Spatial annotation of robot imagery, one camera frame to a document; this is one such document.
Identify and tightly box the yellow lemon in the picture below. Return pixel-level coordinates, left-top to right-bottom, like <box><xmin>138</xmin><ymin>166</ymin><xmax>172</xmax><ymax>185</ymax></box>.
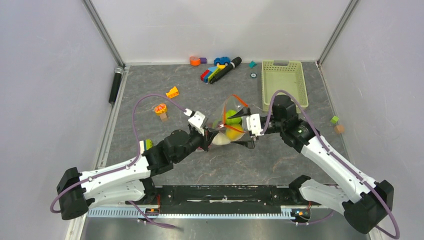
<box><xmin>225</xmin><ymin>123</ymin><xmax>245</xmax><ymax>142</ymax></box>

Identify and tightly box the blue toy car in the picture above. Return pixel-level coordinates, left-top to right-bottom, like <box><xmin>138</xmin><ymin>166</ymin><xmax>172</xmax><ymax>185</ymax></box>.
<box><xmin>213</xmin><ymin>56</ymin><xmax>231</xmax><ymax>66</ymax></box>

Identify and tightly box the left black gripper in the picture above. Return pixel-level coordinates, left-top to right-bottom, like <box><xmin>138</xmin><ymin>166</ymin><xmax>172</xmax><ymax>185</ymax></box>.
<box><xmin>174</xmin><ymin>125</ymin><xmax>219</xmax><ymax>163</ymax></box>

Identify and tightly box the green apple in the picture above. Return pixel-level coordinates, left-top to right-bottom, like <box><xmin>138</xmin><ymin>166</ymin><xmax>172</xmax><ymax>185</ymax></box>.
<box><xmin>225</xmin><ymin>109</ymin><xmax>242</xmax><ymax>125</ymax></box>

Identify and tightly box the white radish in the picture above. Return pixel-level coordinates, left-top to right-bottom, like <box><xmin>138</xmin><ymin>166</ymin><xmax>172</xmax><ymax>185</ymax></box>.
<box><xmin>211</xmin><ymin>132</ymin><xmax>231</xmax><ymax>146</ymax></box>

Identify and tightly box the black microphone on table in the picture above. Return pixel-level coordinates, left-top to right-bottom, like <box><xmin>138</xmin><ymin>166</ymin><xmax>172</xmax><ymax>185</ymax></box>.
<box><xmin>209</xmin><ymin>56</ymin><xmax>242</xmax><ymax>84</ymax></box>

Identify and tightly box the black microphone at wall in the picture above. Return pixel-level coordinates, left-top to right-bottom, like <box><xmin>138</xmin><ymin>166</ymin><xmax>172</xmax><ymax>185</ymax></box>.
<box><xmin>108</xmin><ymin>66</ymin><xmax>124</xmax><ymax>105</ymax></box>

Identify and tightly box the wooden cube right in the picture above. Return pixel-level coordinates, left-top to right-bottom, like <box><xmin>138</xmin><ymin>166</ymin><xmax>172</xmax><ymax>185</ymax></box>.
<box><xmin>334</xmin><ymin>124</ymin><xmax>345</xmax><ymax>134</ymax></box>

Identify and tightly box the green white toy brick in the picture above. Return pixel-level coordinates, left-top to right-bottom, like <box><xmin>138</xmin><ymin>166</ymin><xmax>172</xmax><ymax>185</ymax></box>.
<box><xmin>139</xmin><ymin>139</ymin><xmax>154</xmax><ymax>155</ymax></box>

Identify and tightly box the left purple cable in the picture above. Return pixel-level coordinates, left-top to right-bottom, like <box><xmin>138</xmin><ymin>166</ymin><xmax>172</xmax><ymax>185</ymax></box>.
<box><xmin>49</xmin><ymin>94</ymin><xmax>194</xmax><ymax>230</ymax></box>

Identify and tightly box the coloured block stack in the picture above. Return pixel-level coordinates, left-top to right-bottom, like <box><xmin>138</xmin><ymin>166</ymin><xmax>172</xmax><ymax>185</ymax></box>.
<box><xmin>200</xmin><ymin>65</ymin><xmax>226</xmax><ymax>83</ymax></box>

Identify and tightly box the orange toy brick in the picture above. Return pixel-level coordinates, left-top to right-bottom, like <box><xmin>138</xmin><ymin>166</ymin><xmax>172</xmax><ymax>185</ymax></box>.
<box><xmin>166</xmin><ymin>86</ymin><xmax>180</xmax><ymax>99</ymax></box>

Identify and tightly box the wooden cube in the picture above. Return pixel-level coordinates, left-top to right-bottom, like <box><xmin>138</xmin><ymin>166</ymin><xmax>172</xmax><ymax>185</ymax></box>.
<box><xmin>159</xmin><ymin>113</ymin><xmax>169</xmax><ymax>122</ymax></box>
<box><xmin>334</xmin><ymin>124</ymin><xmax>345</xmax><ymax>134</ymax></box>

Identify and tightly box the wooden cube left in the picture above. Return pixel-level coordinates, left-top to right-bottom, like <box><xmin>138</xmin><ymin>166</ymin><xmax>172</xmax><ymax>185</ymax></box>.
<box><xmin>159</xmin><ymin>113</ymin><xmax>169</xmax><ymax>122</ymax></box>

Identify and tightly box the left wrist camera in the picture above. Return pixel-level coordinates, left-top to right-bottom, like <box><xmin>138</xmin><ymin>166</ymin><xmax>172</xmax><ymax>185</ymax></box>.
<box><xmin>188</xmin><ymin>111</ymin><xmax>208</xmax><ymax>136</ymax></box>

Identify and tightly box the green plastic basket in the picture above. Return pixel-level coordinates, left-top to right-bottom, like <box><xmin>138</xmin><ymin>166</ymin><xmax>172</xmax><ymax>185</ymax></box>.
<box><xmin>261</xmin><ymin>60</ymin><xmax>309</xmax><ymax>112</ymax></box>

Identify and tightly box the green cube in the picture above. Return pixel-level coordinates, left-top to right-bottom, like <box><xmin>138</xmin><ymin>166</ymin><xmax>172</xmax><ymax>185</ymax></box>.
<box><xmin>330</xmin><ymin>115</ymin><xmax>340</xmax><ymax>125</ymax></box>

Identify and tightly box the clear zip bag orange zipper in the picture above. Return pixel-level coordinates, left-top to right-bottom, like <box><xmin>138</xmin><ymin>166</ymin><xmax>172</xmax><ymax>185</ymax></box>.
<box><xmin>206</xmin><ymin>94</ymin><xmax>248</xmax><ymax>146</ymax></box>

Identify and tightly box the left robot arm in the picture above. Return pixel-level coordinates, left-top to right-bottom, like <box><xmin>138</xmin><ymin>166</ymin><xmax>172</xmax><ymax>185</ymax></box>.
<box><xmin>50</xmin><ymin>127</ymin><xmax>218</xmax><ymax>221</ymax></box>

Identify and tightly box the teal block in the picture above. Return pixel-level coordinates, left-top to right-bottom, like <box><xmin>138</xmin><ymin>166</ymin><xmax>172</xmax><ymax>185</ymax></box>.
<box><xmin>249</xmin><ymin>61</ymin><xmax>257</xmax><ymax>69</ymax></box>

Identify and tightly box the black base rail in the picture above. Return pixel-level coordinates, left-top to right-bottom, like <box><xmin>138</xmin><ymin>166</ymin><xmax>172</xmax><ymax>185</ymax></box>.
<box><xmin>136</xmin><ymin>185</ymin><xmax>317</xmax><ymax>215</ymax></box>

